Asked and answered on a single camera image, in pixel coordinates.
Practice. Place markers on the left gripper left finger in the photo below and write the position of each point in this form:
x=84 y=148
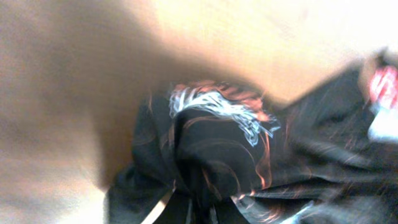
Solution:
x=176 y=207

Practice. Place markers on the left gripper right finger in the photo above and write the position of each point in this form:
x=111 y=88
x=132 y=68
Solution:
x=224 y=211

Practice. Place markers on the black orange patterned jersey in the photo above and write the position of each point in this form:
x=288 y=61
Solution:
x=311 y=162

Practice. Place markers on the red orange garment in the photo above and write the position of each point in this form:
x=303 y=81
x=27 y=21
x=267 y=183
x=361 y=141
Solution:
x=383 y=87

